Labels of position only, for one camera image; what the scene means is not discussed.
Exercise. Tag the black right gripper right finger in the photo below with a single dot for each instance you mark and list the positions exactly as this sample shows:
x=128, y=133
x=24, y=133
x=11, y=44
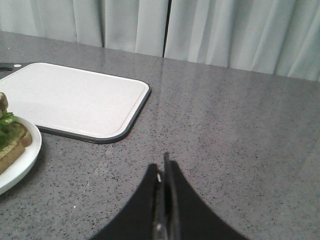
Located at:
x=188, y=217

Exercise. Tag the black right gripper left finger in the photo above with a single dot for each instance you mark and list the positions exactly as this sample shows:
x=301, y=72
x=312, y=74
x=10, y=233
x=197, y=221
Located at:
x=143, y=216

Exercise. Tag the bread slice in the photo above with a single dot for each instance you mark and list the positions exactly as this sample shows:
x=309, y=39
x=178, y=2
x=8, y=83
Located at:
x=3, y=103
x=17, y=137

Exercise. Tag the green lettuce leaf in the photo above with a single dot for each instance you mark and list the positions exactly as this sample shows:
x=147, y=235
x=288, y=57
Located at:
x=7, y=120

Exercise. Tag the white cutting board grey rim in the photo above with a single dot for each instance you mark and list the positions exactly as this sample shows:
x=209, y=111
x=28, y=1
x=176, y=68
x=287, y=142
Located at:
x=80, y=104

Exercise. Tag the white round plate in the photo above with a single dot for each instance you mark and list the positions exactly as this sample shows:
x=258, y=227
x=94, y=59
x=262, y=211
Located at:
x=19, y=169

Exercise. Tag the white curtain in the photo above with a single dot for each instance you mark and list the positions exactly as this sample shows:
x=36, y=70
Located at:
x=280, y=37

